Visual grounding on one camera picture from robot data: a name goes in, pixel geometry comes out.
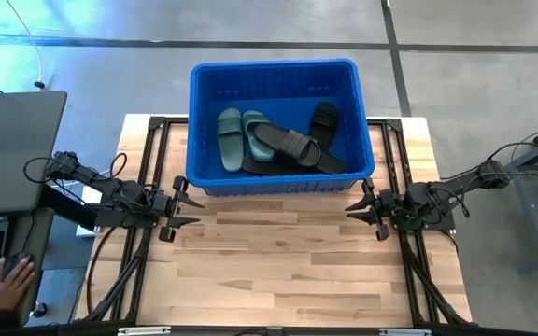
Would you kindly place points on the green rubber slide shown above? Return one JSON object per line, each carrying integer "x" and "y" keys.
{"x": 230, "y": 140}
{"x": 255, "y": 140}

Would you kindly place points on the black caster wheel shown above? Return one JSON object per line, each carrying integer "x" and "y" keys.
{"x": 39, "y": 310}

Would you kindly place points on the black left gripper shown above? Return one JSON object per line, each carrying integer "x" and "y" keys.
{"x": 161, "y": 203}

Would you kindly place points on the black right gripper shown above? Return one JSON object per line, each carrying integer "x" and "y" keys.
{"x": 387, "y": 203}

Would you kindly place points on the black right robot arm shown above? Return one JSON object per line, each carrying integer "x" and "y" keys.
{"x": 437, "y": 191}

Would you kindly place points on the dark computer desk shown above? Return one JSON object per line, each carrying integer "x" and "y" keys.
{"x": 35, "y": 233}

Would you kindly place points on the white table bracket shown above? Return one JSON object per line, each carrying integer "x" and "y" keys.
{"x": 404, "y": 332}
{"x": 143, "y": 331}

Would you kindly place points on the blue plastic bin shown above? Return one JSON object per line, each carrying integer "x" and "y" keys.
{"x": 273, "y": 88}

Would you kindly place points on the black aluminium table frame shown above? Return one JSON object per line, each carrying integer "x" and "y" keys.
{"x": 395, "y": 124}
{"x": 157, "y": 123}

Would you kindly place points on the black computer mouse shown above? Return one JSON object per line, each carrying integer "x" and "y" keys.
{"x": 14, "y": 261}

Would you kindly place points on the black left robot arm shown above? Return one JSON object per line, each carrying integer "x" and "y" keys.
{"x": 110, "y": 186}

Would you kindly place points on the person's hand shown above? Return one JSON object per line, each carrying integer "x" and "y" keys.
{"x": 9, "y": 289}

